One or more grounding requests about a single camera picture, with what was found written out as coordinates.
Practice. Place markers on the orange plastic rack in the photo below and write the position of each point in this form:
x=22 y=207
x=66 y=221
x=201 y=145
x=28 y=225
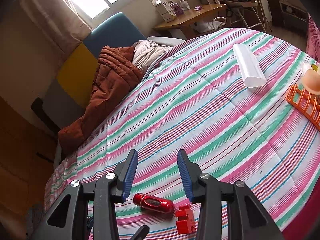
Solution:
x=305 y=102

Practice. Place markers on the red plastic bracket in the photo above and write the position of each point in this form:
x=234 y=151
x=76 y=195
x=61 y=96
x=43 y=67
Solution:
x=185 y=223

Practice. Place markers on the white folding stool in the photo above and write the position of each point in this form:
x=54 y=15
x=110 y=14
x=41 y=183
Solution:
x=239 y=7

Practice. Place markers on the purple small box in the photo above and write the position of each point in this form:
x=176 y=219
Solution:
x=176 y=8

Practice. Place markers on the white cardboard box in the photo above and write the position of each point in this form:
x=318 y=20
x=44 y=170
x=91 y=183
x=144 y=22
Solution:
x=164 y=9

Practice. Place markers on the red metallic cylinder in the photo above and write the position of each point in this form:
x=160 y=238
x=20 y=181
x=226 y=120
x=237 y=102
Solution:
x=153 y=203

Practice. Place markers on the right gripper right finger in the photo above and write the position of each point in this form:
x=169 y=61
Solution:
x=247 y=217

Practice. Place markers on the rust brown quilted blanket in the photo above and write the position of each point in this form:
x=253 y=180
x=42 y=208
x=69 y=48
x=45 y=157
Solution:
x=114 y=78

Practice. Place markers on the beige window curtain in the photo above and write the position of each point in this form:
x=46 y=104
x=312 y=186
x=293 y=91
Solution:
x=58 y=21

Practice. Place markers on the wooden side desk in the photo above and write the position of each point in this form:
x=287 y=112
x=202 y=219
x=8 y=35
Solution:
x=184 y=22

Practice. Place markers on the white translucent tube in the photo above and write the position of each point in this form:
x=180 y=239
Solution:
x=250 y=70

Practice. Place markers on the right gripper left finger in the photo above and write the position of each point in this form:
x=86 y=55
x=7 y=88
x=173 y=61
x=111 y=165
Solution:
x=89 y=208

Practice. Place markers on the grey yellow blue headboard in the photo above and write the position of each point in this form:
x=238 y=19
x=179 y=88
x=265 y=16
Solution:
x=68 y=95

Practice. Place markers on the striped pink green bedspread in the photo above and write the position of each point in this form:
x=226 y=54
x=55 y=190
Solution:
x=195 y=99

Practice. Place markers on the pale pink pillow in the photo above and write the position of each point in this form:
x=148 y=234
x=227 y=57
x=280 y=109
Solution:
x=146 y=52

